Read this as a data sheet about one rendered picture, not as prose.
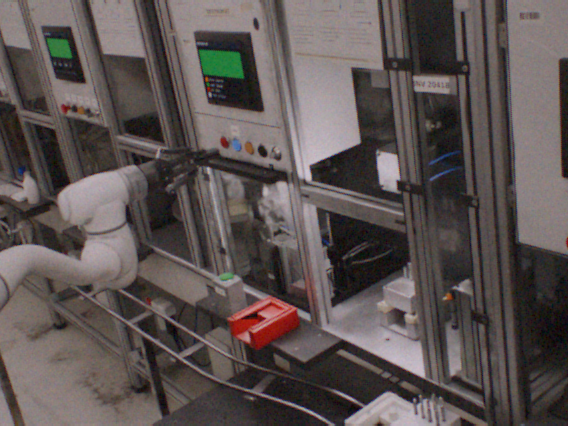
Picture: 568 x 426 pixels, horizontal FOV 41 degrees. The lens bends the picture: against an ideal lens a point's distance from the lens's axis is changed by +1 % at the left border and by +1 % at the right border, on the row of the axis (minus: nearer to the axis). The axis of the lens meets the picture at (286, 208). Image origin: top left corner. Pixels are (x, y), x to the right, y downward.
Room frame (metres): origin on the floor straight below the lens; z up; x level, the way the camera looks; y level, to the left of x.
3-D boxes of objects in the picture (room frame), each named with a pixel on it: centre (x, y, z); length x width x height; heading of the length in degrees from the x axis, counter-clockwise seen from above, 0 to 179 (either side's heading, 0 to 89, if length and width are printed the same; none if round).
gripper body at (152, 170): (1.86, 0.32, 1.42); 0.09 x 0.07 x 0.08; 125
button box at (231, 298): (2.01, 0.20, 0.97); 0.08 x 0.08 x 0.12; 35
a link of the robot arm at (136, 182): (1.82, 0.38, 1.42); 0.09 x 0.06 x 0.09; 35
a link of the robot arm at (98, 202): (1.76, 0.46, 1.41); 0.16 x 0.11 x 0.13; 125
